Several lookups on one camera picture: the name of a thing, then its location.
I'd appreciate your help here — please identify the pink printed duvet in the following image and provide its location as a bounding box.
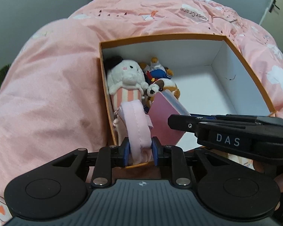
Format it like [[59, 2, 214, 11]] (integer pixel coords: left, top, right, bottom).
[[0, 0, 283, 225]]

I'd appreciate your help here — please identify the pink fabric pouch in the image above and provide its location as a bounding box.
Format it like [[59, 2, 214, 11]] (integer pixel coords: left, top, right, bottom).
[[113, 100, 153, 165]]

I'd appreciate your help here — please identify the orange cardboard box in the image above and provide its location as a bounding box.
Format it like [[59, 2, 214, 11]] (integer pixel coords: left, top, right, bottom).
[[100, 34, 275, 151]]

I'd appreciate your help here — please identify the brown white dog plush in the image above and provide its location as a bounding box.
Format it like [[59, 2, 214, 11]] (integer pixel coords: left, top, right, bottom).
[[146, 78, 180, 101]]

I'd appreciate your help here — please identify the person right hand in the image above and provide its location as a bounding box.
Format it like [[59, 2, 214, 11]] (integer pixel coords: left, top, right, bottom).
[[253, 160, 283, 192]]

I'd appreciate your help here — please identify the white bunny plush striped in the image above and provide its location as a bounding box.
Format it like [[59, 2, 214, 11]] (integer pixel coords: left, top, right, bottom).
[[104, 56, 149, 115]]

